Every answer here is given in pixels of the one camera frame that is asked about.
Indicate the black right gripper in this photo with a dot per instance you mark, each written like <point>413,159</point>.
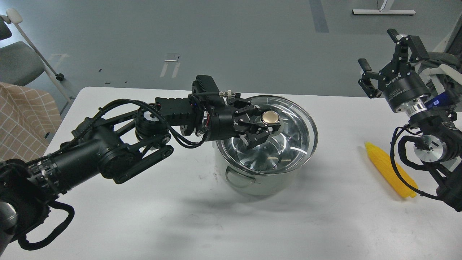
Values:
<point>402,88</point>

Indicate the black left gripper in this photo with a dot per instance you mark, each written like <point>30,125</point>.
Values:
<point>224,113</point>

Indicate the glass pot lid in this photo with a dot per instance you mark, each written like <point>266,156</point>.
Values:
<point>298,128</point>

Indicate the yellow corn cob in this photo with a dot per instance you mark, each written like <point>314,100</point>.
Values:
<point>382,162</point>

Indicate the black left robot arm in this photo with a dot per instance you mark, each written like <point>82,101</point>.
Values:
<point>125,138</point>

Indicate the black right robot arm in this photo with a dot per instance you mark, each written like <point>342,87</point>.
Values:
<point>428,141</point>

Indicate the pale green steel pot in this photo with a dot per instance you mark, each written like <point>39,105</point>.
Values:
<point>260,177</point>

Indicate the grey white chair right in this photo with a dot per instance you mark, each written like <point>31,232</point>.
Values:
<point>442,72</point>

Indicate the white desk leg base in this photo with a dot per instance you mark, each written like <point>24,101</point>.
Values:
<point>384,9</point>

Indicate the beige checkered cloth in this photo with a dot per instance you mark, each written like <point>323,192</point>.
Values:
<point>26,116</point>

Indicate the grey office chair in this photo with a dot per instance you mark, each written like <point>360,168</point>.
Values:
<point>22,63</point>

